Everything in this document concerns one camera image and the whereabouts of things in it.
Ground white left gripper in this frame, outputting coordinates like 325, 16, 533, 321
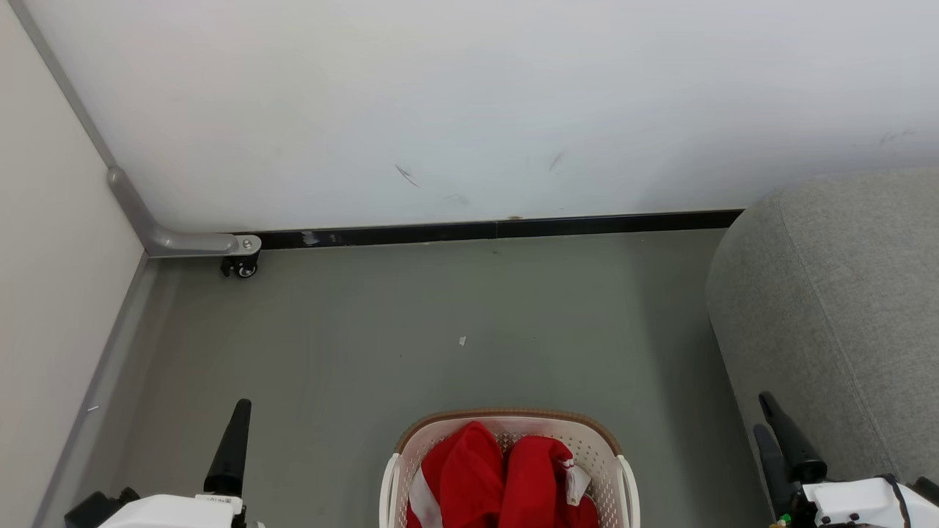
65, 399, 266, 528

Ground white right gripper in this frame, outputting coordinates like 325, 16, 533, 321
753, 392, 939, 528

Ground red and white garment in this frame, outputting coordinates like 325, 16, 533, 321
406, 421, 599, 528

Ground grey fabric sofa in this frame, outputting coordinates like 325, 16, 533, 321
706, 168, 939, 486

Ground white perforated laundry basket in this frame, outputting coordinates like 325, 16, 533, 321
379, 408, 640, 528

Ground grey metal partition foot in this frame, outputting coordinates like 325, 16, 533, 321
107, 165, 263, 258

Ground black baseboard strip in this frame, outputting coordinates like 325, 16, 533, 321
253, 210, 744, 251

